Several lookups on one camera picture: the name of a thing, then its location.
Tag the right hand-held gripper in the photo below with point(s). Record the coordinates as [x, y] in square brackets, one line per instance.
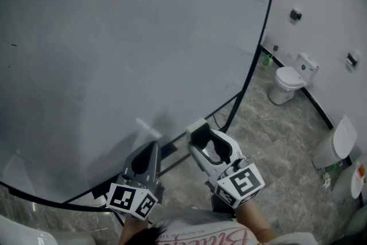
[241, 183]

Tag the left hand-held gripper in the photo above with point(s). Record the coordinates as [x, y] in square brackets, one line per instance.
[129, 199]

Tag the person's right forearm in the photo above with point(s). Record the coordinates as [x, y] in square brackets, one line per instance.
[253, 222]

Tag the person's left forearm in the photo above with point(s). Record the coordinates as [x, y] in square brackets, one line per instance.
[130, 232]

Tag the large white whiteboard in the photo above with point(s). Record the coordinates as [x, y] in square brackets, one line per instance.
[100, 51]

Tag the person's white printed shirt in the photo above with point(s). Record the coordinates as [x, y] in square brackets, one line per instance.
[200, 226]

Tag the white toilet with tank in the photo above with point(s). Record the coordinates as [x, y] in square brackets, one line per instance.
[286, 80]

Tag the green spray bottle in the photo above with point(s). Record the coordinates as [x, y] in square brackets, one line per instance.
[267, 63]

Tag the small white fitting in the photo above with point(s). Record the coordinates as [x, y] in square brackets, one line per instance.
[326, 180]

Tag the white toilet with raised lid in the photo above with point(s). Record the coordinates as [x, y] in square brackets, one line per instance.
[332, 146]

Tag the green plastic bottle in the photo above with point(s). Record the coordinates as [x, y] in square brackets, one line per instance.
[332, 168]

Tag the white toilet with orange label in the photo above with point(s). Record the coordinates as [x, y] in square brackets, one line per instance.
[344, 186]

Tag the large white ceramic toilet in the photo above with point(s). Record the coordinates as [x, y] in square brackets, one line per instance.
[23, 233]

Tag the plain white toilet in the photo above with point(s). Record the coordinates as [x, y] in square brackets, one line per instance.
[358, 223]

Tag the black wall holder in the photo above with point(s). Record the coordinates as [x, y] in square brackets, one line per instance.
[352, 59]
[295, 14]

